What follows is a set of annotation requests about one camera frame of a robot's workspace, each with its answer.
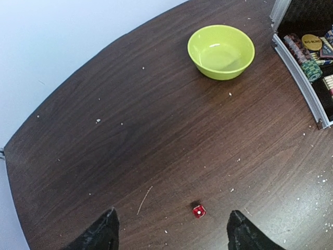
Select green plastic bowl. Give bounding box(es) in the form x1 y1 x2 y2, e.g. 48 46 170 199
187 24 255 81

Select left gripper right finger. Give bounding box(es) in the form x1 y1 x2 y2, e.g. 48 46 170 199
227 210 284 250

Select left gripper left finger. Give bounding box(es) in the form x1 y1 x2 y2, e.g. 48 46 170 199
62 207 120 250

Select red die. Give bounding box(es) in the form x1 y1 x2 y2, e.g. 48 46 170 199
192 204 207 219

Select red banded card deck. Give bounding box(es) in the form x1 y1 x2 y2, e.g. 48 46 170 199
323 75 333 98

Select aluminium poker chip case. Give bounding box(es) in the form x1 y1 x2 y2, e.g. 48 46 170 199
270 1 332 129

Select blue banded card deck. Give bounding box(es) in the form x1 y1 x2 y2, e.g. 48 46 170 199
310 37 332 66

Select green chip stack in case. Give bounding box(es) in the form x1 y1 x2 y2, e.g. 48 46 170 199
284 33 323 82

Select yellow round button chip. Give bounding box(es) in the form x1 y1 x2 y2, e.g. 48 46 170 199
301 34 323 51

